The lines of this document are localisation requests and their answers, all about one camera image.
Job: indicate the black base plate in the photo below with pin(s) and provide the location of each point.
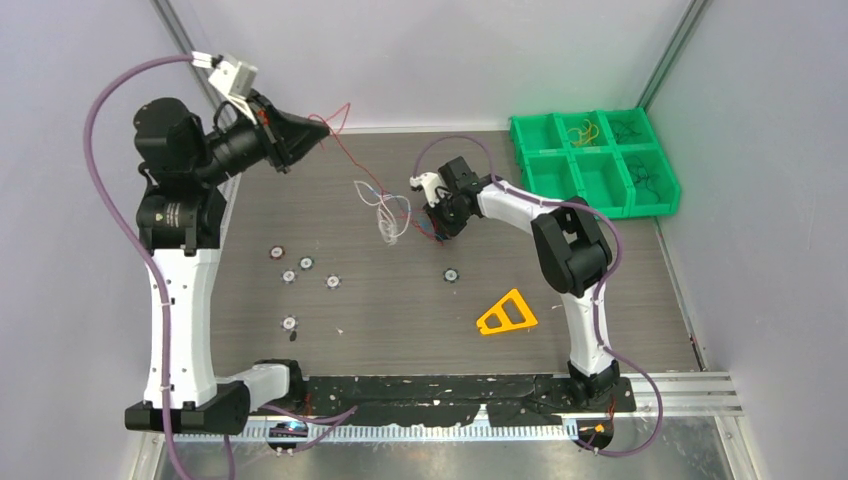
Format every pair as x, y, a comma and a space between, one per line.
451, 400

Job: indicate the left controller board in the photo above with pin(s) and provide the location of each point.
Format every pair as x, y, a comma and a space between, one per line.
287, 435

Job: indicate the poker chip centre right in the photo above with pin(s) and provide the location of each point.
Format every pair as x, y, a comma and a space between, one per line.
451, 275

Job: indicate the yellow triangular plastic part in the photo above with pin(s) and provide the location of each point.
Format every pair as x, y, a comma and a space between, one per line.
510, 313

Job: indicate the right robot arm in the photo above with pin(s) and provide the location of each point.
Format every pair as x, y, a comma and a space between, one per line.
573, 253

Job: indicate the green compartment bin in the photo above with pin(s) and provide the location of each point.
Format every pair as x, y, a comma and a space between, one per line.
611, 159

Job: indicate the poker chip upper left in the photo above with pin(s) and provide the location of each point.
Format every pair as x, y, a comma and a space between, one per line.
306, 263

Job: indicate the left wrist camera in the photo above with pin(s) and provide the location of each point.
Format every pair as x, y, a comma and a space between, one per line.
230, 77

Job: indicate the right controller board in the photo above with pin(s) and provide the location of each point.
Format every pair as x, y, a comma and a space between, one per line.
594, 434

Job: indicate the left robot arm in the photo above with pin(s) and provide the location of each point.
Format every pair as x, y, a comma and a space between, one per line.
180, 227

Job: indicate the poker chip lower left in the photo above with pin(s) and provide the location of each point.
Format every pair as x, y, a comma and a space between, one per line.
289, 323

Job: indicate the controller board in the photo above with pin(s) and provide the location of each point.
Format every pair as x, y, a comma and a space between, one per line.
594, 434
287, 435

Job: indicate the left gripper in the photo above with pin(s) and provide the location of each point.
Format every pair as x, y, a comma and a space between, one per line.
288, 139

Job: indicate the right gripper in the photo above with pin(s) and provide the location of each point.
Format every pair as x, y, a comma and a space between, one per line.
443, 229

